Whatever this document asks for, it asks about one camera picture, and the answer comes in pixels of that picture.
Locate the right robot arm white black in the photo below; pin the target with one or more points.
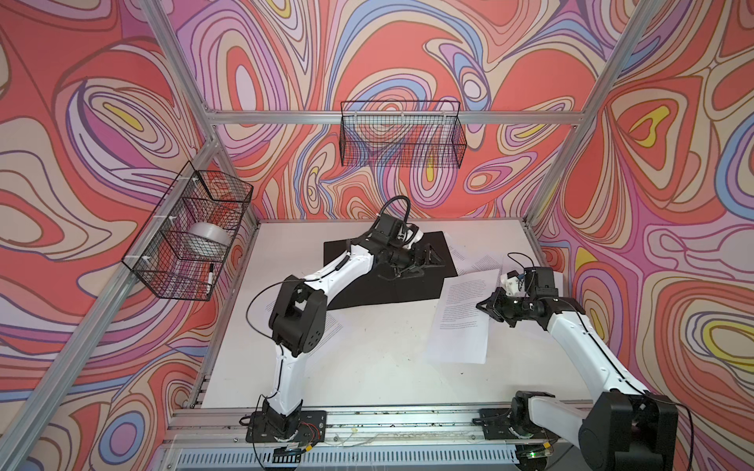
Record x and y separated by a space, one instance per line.
626 428

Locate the printed paper sheet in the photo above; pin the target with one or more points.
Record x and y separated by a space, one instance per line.
470 257
330 324
460 331

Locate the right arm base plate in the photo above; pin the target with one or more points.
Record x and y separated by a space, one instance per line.
496 425

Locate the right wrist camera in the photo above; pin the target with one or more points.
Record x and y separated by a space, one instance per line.
513 286

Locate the aluminium frame back bar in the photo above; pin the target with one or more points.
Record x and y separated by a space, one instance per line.
334 117

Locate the orange black folder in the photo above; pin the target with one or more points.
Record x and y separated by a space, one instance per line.
380 287

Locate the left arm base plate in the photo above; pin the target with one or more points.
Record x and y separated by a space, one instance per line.
304 427

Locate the black wire basket wall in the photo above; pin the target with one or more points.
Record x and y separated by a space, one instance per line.
161 260
424 142

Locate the white tape roll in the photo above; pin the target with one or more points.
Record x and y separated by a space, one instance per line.
207 241

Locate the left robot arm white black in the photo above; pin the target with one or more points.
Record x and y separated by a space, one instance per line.
356 261

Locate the aluminium front rail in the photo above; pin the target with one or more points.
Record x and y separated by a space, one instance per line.
346 426

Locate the aluminium frame right post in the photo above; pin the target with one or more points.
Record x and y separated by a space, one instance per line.
638 23

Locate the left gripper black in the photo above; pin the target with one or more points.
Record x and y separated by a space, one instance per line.
412 263

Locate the aluminium frame left post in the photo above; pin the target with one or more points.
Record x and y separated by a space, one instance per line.
213 151

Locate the black wire basket left wall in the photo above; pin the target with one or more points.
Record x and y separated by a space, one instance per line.
161 260

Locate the black wire basket back wall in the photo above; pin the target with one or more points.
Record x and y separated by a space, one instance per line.
424 142

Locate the aluminium frame post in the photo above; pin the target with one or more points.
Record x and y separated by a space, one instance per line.
638 23
213 151

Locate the white vented panel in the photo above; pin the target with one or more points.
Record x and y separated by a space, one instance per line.
330 458

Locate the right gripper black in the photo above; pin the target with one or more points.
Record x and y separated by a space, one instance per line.
494 307

